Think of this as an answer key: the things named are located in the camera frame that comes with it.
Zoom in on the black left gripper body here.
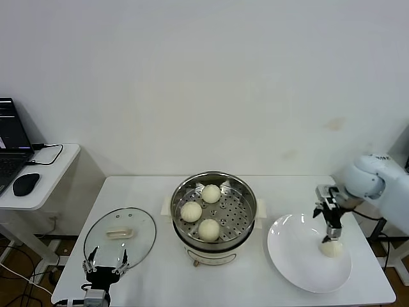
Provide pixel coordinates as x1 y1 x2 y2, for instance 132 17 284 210
85 265 121 290

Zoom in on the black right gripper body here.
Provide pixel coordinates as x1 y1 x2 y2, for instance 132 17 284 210
319 200 344 230

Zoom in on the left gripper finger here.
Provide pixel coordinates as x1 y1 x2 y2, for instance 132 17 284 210
113 248 131 276
82 245 98 273

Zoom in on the white steamed baozi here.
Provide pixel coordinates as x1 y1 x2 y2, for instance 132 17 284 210
319 240 344 258
197 219 221 242
180 201 203 224
201 184 221 204

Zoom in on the steel perforated steamer basket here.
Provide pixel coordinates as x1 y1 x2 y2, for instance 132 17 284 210
159 171 266 246

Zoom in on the white round plate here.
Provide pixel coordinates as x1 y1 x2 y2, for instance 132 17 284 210
266 213 353 294

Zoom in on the black computer mouse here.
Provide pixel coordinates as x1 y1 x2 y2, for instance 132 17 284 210
12 172 42 197

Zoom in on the black laptop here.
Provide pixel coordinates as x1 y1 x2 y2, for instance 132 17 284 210
0 97 35 196

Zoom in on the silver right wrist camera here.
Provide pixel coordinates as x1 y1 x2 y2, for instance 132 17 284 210
315 184 340 202

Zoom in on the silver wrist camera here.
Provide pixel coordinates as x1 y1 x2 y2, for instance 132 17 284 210
315 184 340 202
83 288 111 307

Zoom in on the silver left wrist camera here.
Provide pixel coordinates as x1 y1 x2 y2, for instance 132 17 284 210
83 288 111 307

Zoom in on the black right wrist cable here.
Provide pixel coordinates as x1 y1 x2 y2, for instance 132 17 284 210
351 207 386 222

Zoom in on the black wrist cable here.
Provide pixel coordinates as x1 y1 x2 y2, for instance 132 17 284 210
351 207 386 222
52 298 86 307

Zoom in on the glass lid with cream handle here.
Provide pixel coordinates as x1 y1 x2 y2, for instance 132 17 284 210
83 207 157 272

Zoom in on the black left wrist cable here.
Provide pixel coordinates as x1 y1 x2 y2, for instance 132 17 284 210
52 298 86 307

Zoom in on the black cable with adapter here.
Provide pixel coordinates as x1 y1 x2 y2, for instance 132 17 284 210
370 217 396 269

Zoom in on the white floor cable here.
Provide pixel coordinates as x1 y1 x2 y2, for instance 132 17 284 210
0 262 54 295

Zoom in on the black floor cable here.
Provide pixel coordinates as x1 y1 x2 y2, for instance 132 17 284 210
0 244 55 307

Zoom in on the black laptop cable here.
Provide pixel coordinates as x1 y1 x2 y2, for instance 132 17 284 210
25 143 64 166

